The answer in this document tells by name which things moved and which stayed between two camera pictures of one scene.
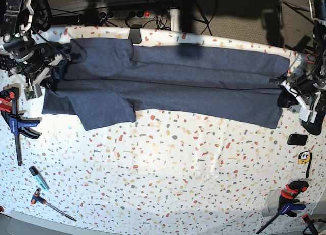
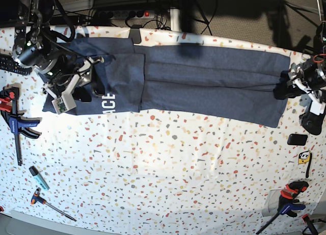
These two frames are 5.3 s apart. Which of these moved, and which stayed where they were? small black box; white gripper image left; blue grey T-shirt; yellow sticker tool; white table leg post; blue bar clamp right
Moved: blue grey T-shirt; white gripper image left
Stayed: small black box; white table leg post; yellow sticker tool; blue bar clamp right
